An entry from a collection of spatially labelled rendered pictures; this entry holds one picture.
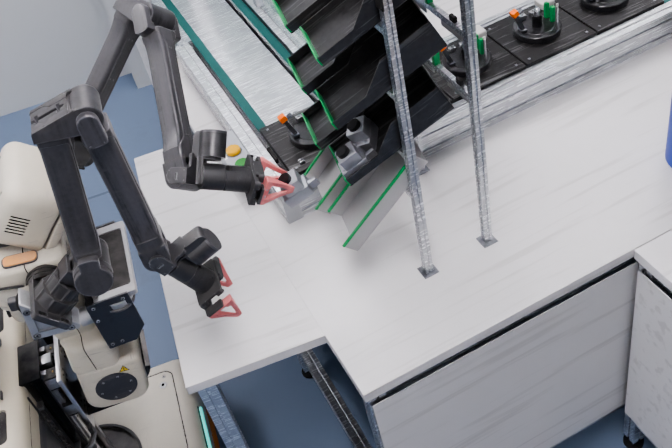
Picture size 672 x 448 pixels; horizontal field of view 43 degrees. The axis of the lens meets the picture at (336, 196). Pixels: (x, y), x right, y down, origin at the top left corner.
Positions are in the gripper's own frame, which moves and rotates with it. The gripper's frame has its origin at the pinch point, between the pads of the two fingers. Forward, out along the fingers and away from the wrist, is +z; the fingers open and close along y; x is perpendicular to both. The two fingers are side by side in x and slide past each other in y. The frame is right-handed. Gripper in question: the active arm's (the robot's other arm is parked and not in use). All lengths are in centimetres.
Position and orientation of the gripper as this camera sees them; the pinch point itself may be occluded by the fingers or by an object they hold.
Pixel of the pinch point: (288, 182)
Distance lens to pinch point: 188.4
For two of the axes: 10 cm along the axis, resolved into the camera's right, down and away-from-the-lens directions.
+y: -2.4, -6.5, 7.2
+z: 9.3, 0.7, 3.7
